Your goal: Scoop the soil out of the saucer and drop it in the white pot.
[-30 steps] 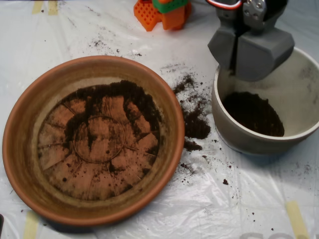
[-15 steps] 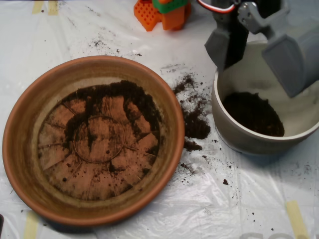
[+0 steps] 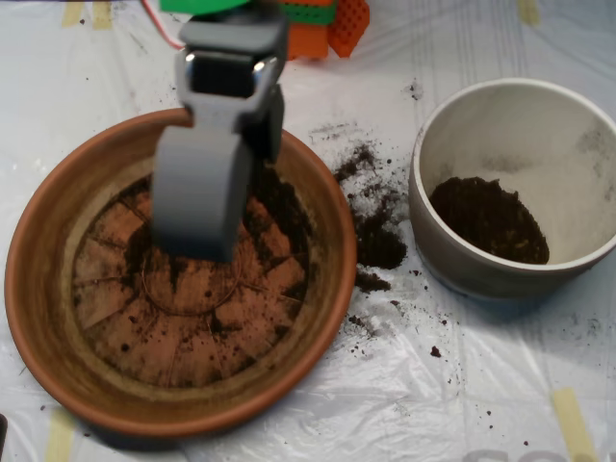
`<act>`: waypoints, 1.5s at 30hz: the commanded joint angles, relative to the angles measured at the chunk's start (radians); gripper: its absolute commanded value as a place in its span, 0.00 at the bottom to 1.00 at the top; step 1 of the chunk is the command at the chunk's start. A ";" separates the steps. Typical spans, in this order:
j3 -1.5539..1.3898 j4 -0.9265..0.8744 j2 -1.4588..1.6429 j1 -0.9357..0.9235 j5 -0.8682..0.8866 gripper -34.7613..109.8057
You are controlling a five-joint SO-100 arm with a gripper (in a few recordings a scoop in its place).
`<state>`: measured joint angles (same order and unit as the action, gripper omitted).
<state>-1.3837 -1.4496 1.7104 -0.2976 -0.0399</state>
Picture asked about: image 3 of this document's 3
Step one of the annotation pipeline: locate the dark soil heap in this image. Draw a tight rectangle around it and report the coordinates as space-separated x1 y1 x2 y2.
113 163 314 338

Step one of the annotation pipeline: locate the dark soil layer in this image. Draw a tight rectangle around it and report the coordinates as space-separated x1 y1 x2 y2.
427 176 551 266

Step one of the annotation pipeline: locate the spilled dark soil patch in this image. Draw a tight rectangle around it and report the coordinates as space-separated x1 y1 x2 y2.
334 141 410 297

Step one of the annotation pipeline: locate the terracotta plant pot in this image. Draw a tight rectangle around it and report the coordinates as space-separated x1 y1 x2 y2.
4 106 358 439

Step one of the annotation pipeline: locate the white ceramic pot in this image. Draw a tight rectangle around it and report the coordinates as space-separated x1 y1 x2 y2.
408 77 616 302

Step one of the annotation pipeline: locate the beige masking tape strip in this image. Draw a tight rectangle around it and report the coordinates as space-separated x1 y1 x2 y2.
62 2 84 29
92 1 114 31
518 0 541 26
552 388 600 462
44 407 77 462

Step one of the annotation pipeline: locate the clear plastic sheet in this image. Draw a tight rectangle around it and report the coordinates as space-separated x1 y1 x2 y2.
0 0 616 462

